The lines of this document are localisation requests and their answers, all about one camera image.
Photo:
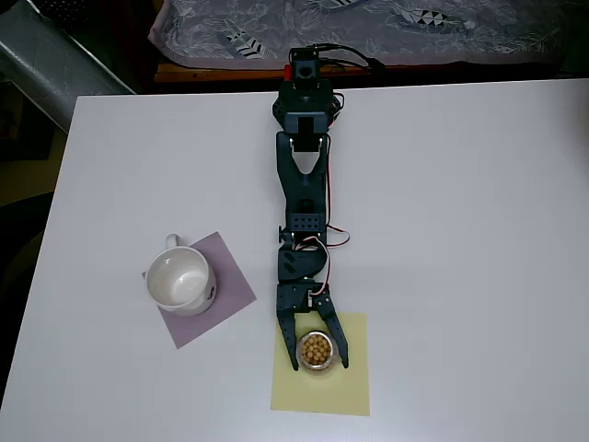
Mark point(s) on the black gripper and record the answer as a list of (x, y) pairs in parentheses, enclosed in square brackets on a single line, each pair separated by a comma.
[(293, 298)]

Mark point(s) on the small jar of chickpeas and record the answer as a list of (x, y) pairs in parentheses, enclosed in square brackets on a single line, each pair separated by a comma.
[(315, 352)]

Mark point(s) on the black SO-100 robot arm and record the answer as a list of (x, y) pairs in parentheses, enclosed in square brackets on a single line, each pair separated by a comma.
[(301, 184)]

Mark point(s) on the white ceramic mug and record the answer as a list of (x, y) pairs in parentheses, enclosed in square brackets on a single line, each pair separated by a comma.
[(181, 281)]

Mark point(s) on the yellow paper sheet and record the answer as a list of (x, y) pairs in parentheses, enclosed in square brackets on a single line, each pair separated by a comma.
[(322, 396)]

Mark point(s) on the purple paper square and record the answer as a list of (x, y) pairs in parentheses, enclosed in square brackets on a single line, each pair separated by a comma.
[(232, 287)]

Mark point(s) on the brown wooden board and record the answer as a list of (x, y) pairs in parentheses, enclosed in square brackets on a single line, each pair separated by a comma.
[(221, 73)]

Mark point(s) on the grey patterned cloth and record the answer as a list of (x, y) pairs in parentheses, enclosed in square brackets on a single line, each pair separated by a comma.
[(414, 37)]

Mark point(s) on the silver metal duct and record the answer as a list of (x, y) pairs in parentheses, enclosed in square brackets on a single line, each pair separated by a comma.
[(50, 69)]

